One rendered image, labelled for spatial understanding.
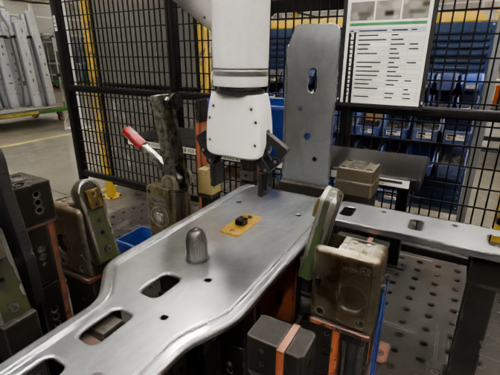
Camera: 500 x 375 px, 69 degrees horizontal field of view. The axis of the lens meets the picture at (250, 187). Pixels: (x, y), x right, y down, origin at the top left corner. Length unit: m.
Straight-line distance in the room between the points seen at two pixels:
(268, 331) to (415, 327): 0.57
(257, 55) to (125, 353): 0.40
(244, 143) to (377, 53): 0.59
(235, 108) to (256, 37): 0.10
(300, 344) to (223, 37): 0.40
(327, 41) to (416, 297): 0.66
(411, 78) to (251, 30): 0.60
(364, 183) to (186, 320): 0.48
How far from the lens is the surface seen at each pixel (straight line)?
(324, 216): 0.48
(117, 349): 0.43
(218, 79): 0.55
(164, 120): 0.66
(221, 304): 0.46
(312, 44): 0.81
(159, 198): 0.70
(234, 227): 0.63
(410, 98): 1.05
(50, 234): 0.60
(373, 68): 1.06
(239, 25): 0.54
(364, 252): 0.49
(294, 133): 0.84
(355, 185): 0.79
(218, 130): 0.58
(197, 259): 0.54
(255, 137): 0.55
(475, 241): 0.69
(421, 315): 1.00
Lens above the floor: 1.28
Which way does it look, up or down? 20 degrees down
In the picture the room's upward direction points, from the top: straight up
